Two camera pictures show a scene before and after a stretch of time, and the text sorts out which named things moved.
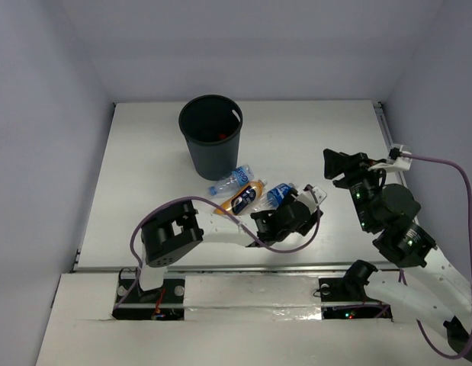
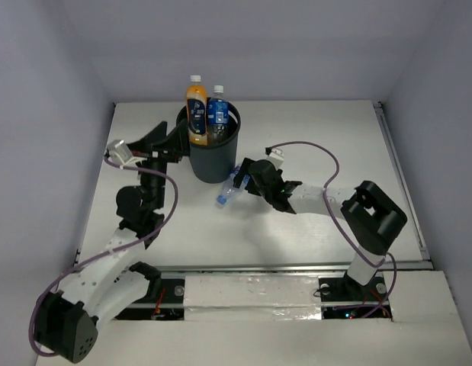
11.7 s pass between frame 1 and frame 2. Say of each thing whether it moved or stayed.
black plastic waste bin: stayed
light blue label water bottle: moved
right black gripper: moved
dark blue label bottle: moved
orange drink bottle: moved
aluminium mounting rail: stayed
